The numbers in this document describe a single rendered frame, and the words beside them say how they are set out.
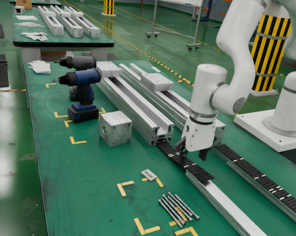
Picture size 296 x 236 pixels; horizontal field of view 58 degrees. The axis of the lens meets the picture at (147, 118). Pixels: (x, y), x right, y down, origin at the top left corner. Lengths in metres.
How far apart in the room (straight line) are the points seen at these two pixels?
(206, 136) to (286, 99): 0.54
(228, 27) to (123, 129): 0.51
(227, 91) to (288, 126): 0.65
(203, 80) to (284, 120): 0.64
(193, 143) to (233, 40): 0.32
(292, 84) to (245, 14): 0.56
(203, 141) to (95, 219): 0.39
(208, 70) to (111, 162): 0.46
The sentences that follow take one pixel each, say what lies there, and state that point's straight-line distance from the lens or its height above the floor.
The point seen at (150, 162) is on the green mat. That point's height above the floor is 0.78.
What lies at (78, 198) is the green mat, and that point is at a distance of 0.83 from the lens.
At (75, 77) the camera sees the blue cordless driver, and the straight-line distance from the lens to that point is 1.12.
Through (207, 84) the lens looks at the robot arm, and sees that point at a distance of 0.76.
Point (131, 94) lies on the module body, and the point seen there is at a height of 0.85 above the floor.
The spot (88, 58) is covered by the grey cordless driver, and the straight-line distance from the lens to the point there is 1.35.
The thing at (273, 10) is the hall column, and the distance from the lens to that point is 4.46.
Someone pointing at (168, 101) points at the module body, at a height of 0.86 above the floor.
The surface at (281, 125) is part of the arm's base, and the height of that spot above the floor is 0.84.
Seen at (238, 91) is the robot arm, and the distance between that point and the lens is 0.72.
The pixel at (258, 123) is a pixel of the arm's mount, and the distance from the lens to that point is 1.36.
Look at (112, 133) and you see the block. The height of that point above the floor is 0.84.
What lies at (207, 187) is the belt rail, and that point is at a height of 0.81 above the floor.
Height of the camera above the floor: 1.35
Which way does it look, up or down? 27 degrees down
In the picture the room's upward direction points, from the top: 7 degrees clockwise
